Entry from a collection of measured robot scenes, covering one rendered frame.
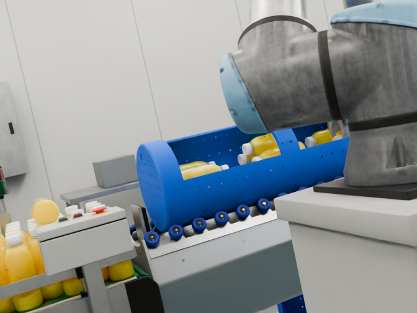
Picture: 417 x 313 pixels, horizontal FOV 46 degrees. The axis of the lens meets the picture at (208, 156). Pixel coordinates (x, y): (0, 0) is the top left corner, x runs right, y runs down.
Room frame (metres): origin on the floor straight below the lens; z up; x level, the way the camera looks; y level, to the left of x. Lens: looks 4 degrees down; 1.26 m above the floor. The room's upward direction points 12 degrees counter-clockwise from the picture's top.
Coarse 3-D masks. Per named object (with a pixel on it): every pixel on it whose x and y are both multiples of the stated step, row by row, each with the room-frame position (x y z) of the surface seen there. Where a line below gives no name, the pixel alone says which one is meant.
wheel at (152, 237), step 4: (148, 232) 1.39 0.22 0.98; (152, 232) 1.39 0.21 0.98; (148, 236) 1.38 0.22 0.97; (152, 236) 1.38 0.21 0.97; (156, 236) 1.39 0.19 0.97; (148, 240) 1.37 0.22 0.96; (152, 240) 1.37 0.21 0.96; (156, 240) 1.38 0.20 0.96; (148, 244) 1.37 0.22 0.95; (152, 244) 1.37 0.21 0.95; (156, 244) 1.38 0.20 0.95
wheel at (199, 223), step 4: (192, 220) 1.44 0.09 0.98; (196, 220) 1.44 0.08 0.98; (200, 220) 1.44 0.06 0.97; (204, 220) 1.44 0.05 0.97; (192, 224) 1.43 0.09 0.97; (196, 224) 1.43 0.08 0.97; (200, 224) 1.44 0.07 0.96; (204, 224) 1.44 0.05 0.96; (192, 228) 1.44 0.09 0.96; (196, 228) 1.42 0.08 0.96; (200, 228) 1.43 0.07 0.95; (204, 228) 1.43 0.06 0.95
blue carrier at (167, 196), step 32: (224, 128) 1.67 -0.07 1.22; (320, 128) 1.90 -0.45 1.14; (160, 160) 1.40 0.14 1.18; (192, 160) 1.70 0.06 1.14; (224, 160) 1.75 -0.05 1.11; (288, 160) 1.53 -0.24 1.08; (320, 160) 1.57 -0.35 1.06; (160, 192) 1.41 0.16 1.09; (192, 192) 1.40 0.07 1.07; (224, 192) 1.45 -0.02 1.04; (256, 192) 1.50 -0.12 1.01; (288, 192) 1.59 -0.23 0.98; (160, 224) 1.48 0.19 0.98
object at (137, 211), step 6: (132, 204) 1.53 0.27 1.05; (132, 210) 1.51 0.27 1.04; (138, 210) 1.43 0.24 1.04; (144, 210) 1.45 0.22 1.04; (138, 216) 1.45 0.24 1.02; (144, 216) 1.44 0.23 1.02; (138, 222) 1.47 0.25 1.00; (144, 222) 1.44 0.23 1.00; (138, 228) 1.48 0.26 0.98; (144, 228) 1.43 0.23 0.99; (138, 234) 1.50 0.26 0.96; (144, 234) 1.43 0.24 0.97; (138, 240) 1.52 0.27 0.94
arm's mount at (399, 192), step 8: (320, 184) 0.84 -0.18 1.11; (328, 184) 0.82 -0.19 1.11; (336, 184) 0.81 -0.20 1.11; (344, 184) 0.79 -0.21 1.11; (408, 184) 0.68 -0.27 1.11; (416, 184) 0.67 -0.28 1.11; (320, 192) 0.82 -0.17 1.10; (328, 192) 0.80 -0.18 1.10; (336, 192) 0.78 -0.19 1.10; (344, 192) 0.76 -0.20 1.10; (352, 192) 0.74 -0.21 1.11; (360, 192) 0.73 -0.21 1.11; (368, 192) 0.71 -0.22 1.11; (376, 192) 0.70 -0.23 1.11; (384, 192) 0.68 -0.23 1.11; (392, 192) 0.67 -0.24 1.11; (400, 192) 0.65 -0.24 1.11; (408, 192) 0.64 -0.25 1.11; (416, 192) 0.65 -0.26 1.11; (408, 200) 0.64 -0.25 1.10
